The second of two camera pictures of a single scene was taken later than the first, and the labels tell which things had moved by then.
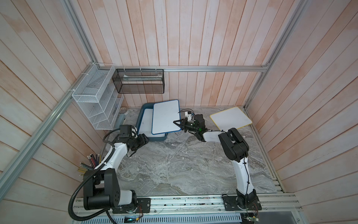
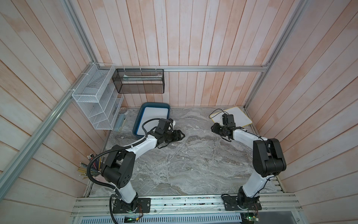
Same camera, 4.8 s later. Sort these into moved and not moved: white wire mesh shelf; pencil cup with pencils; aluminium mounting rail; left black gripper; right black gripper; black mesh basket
Moved: left black gripper; right black gripper
Not moved: black mesh basket; white wire mesh shelf; aluminium mounting rail; pencil cup with pencils
